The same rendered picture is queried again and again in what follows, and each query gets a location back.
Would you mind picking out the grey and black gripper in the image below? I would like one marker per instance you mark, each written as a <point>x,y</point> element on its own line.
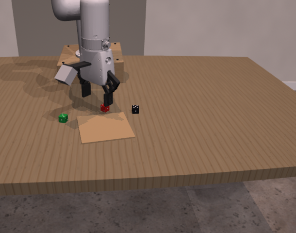
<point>101,70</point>

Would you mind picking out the black die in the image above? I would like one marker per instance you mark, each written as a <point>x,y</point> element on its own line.
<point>135,109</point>

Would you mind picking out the tan flat mat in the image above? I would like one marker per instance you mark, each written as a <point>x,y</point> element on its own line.
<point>104,127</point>

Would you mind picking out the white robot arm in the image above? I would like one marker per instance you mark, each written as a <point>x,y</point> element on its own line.
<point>92,18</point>

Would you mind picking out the green die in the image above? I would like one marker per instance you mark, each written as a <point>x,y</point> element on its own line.
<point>63,118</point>

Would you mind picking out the red die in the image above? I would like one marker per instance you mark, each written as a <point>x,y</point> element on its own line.
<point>103,108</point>

